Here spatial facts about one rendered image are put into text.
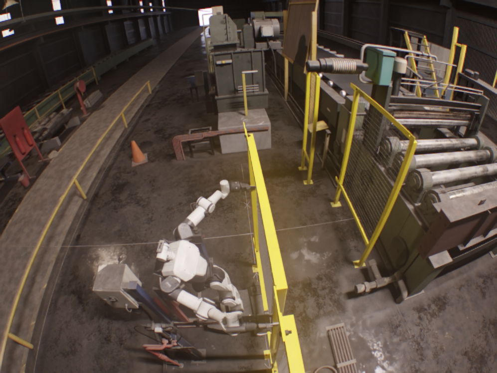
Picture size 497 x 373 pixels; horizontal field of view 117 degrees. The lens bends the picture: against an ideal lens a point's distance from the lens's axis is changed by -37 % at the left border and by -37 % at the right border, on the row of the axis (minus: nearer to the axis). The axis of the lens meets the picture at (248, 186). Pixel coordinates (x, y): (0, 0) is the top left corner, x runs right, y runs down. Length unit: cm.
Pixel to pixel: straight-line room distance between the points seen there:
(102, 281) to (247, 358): 159
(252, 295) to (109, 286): 144
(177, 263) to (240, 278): 151
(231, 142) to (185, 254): 343
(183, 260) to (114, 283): 85
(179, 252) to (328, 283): 194
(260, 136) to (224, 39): 207
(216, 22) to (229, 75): 112
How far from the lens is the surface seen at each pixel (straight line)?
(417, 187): 278
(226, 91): 515
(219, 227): 350
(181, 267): 161
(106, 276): 234
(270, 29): 498
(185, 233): 173
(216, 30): 496
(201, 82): 700
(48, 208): 581
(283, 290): 97
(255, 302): 266
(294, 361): 87
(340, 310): 293
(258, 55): 502
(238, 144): 481
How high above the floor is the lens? 266
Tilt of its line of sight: 41 degrees down
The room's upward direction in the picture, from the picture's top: 5 degrees counter-clockwise
